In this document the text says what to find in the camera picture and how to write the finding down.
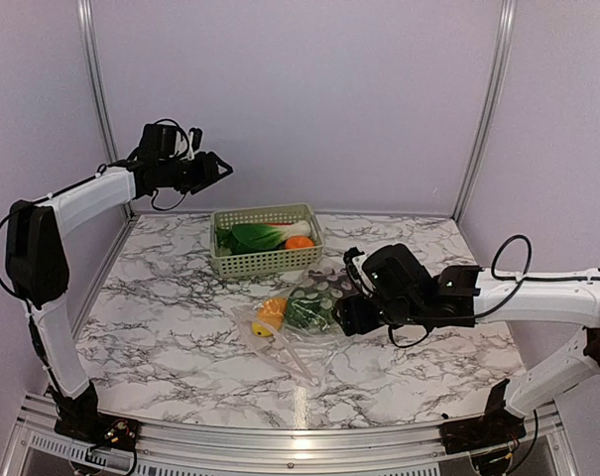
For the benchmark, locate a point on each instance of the fake purple grapes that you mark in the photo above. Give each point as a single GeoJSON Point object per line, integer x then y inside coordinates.
{"type": "Point", "coordinates": [332, 280]}

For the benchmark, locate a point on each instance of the fake green grapes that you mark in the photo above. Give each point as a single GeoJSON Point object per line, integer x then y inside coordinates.
{"type": "Point", "coordinates": [324, 294]}

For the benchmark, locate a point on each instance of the fake yellow lemon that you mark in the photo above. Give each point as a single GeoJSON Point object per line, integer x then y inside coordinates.
{"type": "Point", "coordinates": [272, 312]}

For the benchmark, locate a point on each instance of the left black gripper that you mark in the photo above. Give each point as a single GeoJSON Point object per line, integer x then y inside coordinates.
{"type": "Point", "coordinates": [207, 173]}

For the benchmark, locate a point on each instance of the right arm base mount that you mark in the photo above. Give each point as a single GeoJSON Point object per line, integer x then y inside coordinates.
{"type": "Point", "coordinates": [495, 426]}

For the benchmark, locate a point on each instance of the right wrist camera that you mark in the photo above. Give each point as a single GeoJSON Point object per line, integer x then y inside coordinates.
{"type": "Point", "coordinates": [352, 271]}

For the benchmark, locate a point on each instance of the fake orange tangerine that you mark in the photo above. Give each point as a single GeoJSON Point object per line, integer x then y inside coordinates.
{"type": "Point", "coordinates": [298, 242]}

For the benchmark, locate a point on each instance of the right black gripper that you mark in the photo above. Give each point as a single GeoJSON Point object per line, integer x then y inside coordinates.
{"type": "Point", "coordinates": [351, 309]}

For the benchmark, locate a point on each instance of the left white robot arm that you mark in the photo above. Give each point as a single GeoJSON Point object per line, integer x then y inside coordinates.
{"type": "Point", "coordinates": [37, 267]}

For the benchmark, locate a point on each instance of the left aluminium frame post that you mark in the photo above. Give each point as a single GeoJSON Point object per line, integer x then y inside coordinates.
{"type": "Point", "coordinates": [89, 42]}

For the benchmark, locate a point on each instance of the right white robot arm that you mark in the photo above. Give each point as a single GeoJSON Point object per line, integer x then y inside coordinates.
{"type": "Point", "coordinates": [572, 298]}

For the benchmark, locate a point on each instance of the aluminium frame post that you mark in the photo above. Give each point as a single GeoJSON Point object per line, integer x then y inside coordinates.
{"type": "Point", "coordinates": [89, 42]}
{"type": "Point", "coordinates": [493, 92]}

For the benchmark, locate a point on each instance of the right aluminium frame post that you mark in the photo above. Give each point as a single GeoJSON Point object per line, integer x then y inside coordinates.
{"type": "Point", "coordinates": [493, 92]}

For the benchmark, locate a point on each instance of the fake green leafy vegetable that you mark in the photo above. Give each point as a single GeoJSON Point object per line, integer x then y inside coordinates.
{"type": "Point", "coordinates": [262, 237]}

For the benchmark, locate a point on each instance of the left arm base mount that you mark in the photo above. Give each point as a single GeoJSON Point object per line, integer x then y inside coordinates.
{"type": "Point", "coordinates": [81, 419]}

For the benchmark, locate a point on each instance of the front aluminium frame rail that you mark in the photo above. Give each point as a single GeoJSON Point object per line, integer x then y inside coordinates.
{"type": "Point", "coordinates": [169, 448]}

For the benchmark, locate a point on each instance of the clear dotted zip bag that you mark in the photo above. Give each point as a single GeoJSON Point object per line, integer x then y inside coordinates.
{"type": "Point", "coordinates": [304, 355]}

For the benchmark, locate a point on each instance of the fake green bell pepper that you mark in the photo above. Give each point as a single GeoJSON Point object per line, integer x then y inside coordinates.
{"type": "Point", "coordinates": [310, 314]}

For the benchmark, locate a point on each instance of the green perforated plastic basket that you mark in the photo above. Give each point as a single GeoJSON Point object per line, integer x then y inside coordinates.
{"type": "Point", "coordinates": [229, 265]}

